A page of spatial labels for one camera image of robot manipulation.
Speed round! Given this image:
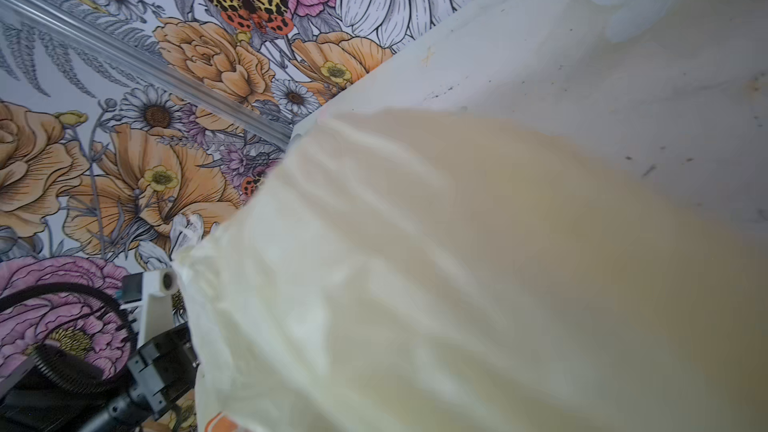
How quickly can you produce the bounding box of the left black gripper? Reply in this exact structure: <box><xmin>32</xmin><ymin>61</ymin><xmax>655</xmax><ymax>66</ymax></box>
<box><xmin>77</xmin><ymin>323</ymin><xmax>198</xmax><ymax>432</ymax></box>

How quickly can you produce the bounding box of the cream printed plastic bag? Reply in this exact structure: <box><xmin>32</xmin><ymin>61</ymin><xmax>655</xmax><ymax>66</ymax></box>
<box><xmin>173</xmin><ymin>110</ymin><xmax>767</xmax><ymax>431</ymax></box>

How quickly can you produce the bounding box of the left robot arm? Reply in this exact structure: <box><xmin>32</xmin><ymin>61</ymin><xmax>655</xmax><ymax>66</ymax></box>
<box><xmin>1</xmin><ymin>324</ymin><xmax>198</xmax><ymax>431</ymax></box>

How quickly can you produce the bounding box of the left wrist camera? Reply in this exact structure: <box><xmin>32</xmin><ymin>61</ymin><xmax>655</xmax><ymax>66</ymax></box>
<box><xmin>116</xmin><ymin>268</ymin><xmax>179</xmax><ymax>346</ymax></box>

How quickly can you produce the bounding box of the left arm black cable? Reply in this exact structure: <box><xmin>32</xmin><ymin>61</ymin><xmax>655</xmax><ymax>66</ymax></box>
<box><xmin>0</xmin><ymin>281</ymin><xmax>140</xmax><ymax>397</ymax></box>

